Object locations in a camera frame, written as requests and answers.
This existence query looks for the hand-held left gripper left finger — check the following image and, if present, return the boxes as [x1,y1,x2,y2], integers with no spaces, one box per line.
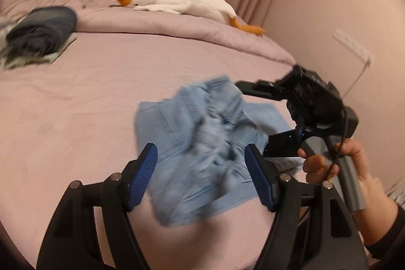
[36,143,159,270]

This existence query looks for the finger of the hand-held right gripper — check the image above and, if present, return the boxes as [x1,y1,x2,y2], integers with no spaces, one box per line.
[264,128,308,158]
[236,80,295,101]

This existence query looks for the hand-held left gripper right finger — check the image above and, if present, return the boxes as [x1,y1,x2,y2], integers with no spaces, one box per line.
[244,143,369,270]

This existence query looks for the light blue denim pants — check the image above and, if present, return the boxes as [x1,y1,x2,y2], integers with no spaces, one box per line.
[135,75,304,228]

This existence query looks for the person's right forearm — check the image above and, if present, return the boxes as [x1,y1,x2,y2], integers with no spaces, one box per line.
[351,177,405,261]

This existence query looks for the person's right hand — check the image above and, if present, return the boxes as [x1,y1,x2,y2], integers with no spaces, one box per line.
[297,138,374,195]

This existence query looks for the pink bed sheet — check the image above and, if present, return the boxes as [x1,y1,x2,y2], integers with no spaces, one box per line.
[0,31,317,270]

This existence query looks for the white goose plush toy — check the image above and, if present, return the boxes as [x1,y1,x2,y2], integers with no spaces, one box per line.
[108,0,266,36]

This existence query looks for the striped cloth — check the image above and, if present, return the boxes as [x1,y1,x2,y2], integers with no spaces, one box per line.
[384,180,405,207]

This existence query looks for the pink quilt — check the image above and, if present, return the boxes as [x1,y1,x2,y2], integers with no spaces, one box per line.
[0,0,296,65]

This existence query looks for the folded light green cloth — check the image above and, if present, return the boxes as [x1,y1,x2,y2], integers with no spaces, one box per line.
[3,33,78,70]

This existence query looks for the folded dark jeans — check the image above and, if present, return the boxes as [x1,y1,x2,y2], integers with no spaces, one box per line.
[6,6,78,57]

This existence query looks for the thin grey wire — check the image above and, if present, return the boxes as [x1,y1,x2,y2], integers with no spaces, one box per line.
[342,59,371,99]

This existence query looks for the black cable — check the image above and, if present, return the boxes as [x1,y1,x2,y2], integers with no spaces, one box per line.
[323,107,350,182]

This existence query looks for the white wall socket strip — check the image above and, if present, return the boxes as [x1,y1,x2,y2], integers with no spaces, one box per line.
[333,29,374,69]

